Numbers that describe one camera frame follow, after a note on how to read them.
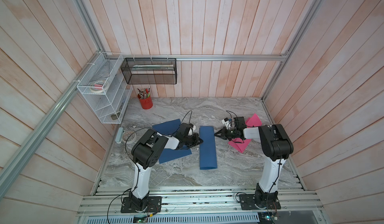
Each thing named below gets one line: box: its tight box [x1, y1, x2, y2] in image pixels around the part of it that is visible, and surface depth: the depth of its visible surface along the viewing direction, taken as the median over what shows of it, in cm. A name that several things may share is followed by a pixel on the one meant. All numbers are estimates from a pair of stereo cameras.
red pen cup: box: [135, 85, 153, 110], surface depth 112 cm
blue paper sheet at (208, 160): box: [199, 126, 218, 170], surface depth 95 cm
